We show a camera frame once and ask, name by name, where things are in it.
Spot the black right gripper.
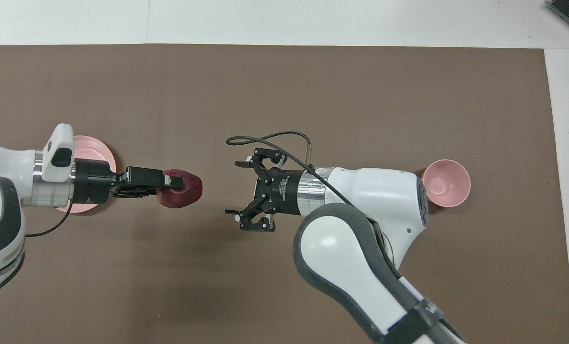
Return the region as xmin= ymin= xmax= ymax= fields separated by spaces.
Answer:
xmin=225 ymin=148 xmax=300 ymax=233

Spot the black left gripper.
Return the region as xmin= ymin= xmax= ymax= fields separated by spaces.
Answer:
xmin=72 ymin=159 xmax=186 ymax=206

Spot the dark red apple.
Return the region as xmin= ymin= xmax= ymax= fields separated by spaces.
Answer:
xmin=155 ymin=169 xmax=203 ymax=209

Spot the pink plate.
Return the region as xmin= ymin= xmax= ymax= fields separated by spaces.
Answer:
xmin=55 ymin=135 xmax=118 ymax=214

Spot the pink bowl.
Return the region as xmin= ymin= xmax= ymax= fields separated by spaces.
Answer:
xmin=421 ymin=159 xmax=471 ymax=208

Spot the brown table mat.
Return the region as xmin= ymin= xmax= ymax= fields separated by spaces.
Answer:
xmin=0 ymin=44 xmax=569 ymax=344

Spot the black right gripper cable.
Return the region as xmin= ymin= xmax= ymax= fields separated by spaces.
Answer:
xmin=226 ymin=131 xmax=357 ymax=207

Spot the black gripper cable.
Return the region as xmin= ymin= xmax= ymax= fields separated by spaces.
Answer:
xmin=226 ymin=131 xmax=357 ymax=207
xmin=25 ymin=208 xmax=71 ymax=238

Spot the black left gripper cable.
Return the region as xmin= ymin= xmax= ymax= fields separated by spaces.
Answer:
xmin=25 ymin=208 xmax=71 ymax=238

